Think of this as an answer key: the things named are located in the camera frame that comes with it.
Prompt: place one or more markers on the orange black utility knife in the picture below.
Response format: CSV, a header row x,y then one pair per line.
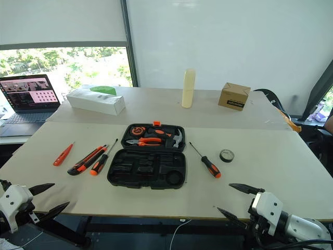
x,y
86,161

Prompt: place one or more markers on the black table frame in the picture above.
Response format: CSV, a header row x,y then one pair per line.
x,y
75,234

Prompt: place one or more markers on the black chair backrest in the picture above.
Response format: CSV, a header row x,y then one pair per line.
x,y
273,97

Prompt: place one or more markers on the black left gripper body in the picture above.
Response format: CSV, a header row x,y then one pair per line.
x,y
27,207

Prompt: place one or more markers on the long white carton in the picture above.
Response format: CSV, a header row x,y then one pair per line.
x,y
96,102

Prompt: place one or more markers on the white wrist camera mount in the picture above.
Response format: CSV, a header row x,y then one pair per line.
x,y
271,205
14,200

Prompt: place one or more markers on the open black laptop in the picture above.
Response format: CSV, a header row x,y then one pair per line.
x,y
28,96

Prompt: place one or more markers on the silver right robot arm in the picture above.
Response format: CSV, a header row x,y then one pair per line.
x,y
304,226

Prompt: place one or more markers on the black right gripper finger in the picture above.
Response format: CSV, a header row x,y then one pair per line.
x,y
247,189
231,217

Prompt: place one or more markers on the orange voltage tester pen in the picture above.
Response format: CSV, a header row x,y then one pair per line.
x,y
62,156

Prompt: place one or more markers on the orange black tape measure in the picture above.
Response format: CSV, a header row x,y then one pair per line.
x,y
137,130

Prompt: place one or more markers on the black tool case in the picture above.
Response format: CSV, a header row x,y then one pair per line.
x,y
145,169

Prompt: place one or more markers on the dark slanted window beam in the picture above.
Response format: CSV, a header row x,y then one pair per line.
x,y
316,91

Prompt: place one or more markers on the dark window frame post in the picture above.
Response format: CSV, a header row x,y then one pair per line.
x,y
129,44

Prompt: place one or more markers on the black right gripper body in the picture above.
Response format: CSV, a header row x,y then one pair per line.
x,y
256,224

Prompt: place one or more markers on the orange object at table edge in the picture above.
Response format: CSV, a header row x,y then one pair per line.
x,y
295,126

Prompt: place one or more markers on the brown cardboard box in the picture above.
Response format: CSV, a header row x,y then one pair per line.
x,y
232,97

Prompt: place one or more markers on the black electrical tape roll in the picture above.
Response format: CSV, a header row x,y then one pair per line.
x,y
223,156

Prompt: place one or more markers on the green rounded object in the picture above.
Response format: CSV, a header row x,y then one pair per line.
x,y
104,89

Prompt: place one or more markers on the cream plastic bottle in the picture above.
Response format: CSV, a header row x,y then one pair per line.
x,y
187,91

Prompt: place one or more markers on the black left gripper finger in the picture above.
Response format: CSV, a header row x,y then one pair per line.
x,y
53,211
41,188

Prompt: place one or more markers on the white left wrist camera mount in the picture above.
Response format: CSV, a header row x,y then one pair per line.
x,y
14,200

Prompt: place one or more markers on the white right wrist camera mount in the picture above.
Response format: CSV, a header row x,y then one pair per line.
x,y
271,205

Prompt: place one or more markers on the white side desk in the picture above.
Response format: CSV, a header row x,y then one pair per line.
x,y
11,140

